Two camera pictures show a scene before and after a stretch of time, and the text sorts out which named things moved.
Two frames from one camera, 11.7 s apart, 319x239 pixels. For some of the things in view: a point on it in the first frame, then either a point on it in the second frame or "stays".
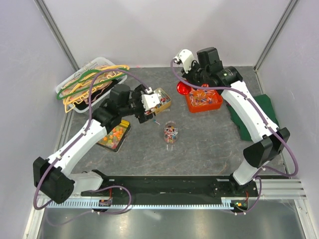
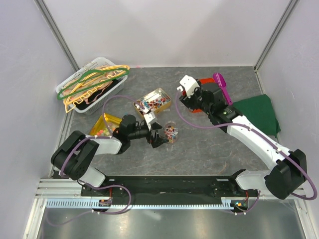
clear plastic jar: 171,132 stays
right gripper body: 196,75 to 195,101
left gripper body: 141,117 to 150,138
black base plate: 205,187 stays
